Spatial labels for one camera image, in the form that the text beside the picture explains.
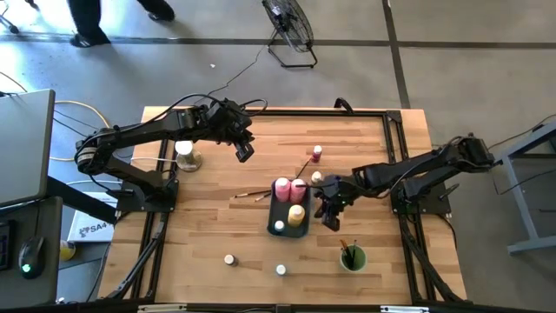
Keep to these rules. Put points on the large yellow paint bottle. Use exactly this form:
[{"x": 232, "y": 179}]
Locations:
[{"x": 296, "y": 215}]

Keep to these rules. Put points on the yellow ball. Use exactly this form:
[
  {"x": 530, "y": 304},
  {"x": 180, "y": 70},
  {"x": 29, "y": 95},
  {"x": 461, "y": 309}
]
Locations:
[{"x": 67, "y": 251}]

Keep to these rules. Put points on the thin black brush gold ferrule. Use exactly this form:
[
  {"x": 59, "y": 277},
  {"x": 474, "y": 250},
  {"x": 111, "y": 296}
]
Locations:
[{"x": 304, "y": 169}]

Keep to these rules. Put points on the black brush long silver ferrule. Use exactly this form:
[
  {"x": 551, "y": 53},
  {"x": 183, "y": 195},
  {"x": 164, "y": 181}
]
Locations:
[{"x": 354, "y": 250}]

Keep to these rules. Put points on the dark side desk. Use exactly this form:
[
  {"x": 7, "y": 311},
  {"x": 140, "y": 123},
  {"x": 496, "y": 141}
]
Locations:
[{"x": 50, "y": 261}]

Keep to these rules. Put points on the teal paint bottle black label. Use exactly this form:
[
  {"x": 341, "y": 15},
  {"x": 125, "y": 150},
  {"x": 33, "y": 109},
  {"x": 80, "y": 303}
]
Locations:
[{"x": 279, "y": 226}]

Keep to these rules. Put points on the person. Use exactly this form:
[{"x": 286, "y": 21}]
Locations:
[{"x": 87, "y": 17}]

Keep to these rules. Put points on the black computer mouse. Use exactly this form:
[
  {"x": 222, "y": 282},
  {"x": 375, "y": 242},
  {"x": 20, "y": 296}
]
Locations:
[{"x": 31, "y": 256}]

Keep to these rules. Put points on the black brush pale bristles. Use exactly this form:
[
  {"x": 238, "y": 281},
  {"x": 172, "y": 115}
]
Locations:
[{"x": 349, "y": 261}]

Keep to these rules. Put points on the brass lamp white round top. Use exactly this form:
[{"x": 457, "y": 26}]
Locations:
[{"x": 188, "y": 154}]

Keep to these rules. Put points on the silver metal bracket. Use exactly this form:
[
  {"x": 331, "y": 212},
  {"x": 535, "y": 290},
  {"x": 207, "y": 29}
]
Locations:
[
  {"x": 404, "y": 309},
  {"x": 160, "y": 308}
]

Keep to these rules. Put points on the small yellow paint bottle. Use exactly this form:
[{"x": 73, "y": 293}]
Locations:
[{"x": 316, "y": 176}]

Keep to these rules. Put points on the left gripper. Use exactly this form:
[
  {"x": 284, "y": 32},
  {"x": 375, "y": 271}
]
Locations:
[{"x": 230, "y": 124}]

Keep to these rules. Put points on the green cup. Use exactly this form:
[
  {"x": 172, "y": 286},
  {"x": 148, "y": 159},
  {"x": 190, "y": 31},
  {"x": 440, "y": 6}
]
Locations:
[{"x": 360, "y": 263}]

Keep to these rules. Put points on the white cardboard box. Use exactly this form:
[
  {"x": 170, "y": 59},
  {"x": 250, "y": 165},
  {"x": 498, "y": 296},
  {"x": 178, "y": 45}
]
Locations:
[{"x": 91, "y": 230}]

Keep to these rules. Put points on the blue-grey plastic bin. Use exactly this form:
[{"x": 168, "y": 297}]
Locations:
[{"x": 282, "y": 213}]

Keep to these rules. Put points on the grey laptop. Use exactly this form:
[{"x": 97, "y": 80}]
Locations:
[{"x": 26, "y": 148}]

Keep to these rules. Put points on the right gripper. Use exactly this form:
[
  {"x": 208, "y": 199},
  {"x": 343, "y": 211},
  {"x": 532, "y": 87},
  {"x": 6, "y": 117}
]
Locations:
[{"x": 341, "y": 191}]

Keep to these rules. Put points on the light blue paint bottle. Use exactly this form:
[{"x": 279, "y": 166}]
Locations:
[{"x": 281, "y": 270}]

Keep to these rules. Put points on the black keyboard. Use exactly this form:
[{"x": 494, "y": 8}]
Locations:
[{"x": 4, "y": 248}]

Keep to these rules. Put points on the dark blue paint bottle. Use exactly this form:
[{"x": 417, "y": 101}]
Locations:
[{"x": 230, "y": 260}]

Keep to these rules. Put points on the small magenta paint bottle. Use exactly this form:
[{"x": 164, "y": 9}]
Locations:
[{"x": 317, "y": 153}]

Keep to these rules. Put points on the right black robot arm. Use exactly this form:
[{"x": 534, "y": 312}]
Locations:
[{"x": 412, "y": 167}]

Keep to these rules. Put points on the black floor fan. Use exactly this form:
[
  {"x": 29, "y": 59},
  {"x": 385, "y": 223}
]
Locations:
[{"x": 289, "y": 24}]

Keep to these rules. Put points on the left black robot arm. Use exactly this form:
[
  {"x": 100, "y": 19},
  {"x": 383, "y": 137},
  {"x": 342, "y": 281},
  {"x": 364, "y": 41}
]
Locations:
[{"x": 143, "y": 130}]

